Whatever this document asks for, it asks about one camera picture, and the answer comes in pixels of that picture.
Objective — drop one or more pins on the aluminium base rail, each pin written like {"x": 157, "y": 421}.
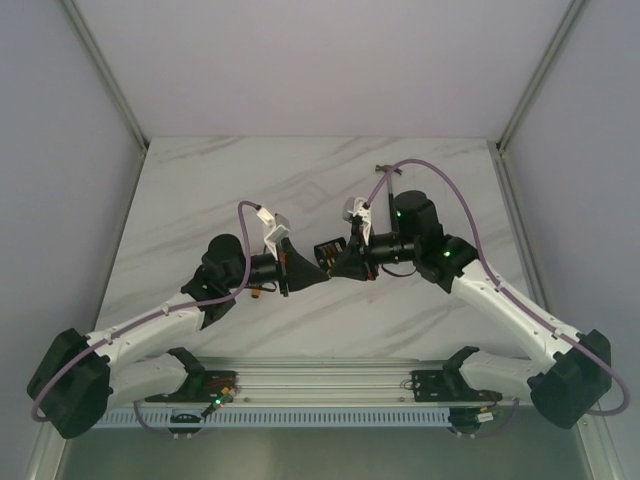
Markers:
{"x": 373, "y": 381}

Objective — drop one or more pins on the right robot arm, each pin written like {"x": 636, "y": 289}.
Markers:
{"x": 455, "y": 266}

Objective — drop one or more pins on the aluminium frame post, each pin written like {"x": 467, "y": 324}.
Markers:
{"x": 542, "y": 71}
{"x": 82, "y": 30}

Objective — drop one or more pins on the clear fuse box cover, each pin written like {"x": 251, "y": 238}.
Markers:
{"x": 310, "y": 196}

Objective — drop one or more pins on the claw hammer black handle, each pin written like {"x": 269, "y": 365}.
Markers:
{"x": 383, "y": 169}

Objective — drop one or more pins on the slotted grey cable duct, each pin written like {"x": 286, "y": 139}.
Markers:
{"x": 297, "y": 417}

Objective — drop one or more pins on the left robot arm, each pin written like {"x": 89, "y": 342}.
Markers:
{"x": 81, "y": 377}

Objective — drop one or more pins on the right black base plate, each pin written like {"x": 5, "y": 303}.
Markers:
{"x": 439, "y": 386}

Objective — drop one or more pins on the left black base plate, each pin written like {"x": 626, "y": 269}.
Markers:
{"x": 204, "y": 387}

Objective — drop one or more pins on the right aluminium frame post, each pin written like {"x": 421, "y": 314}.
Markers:
{"x": 542, "y": 71}

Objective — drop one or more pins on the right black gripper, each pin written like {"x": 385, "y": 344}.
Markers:
{"x": 357, "y": 262}

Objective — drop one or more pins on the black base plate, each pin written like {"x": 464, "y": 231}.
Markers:
{"x": 439, "y": 386}
{"x": 204, "y": 387}

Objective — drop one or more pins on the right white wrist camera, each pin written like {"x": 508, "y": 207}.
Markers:
{"x": 357, "y": 212}

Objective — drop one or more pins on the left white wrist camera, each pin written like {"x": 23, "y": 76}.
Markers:
{"x": 275, "y": 228}

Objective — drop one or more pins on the left aluminium frame post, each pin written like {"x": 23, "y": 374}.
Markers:
{"x": 82, "y": 30}

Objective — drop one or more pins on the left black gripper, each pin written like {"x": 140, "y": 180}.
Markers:
{"x": 285, "y": 273}

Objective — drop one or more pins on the black fuse box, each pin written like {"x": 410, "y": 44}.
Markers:
{"x": 328, "y": 252}

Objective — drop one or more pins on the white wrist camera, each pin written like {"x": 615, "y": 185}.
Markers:
{"x": 357, "y": 212}
{"x": 275, "y": 228}

